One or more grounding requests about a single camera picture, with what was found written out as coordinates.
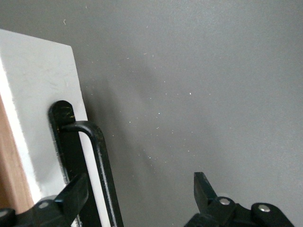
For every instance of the white-fronted wooden drawer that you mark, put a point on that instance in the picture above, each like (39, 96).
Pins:
(38, 78)

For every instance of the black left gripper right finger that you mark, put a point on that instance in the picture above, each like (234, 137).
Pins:
(225, 215)

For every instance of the dark grey table mat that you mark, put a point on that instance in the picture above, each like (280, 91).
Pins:
(201, 82)

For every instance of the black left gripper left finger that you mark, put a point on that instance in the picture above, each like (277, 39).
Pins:
(47, 212)

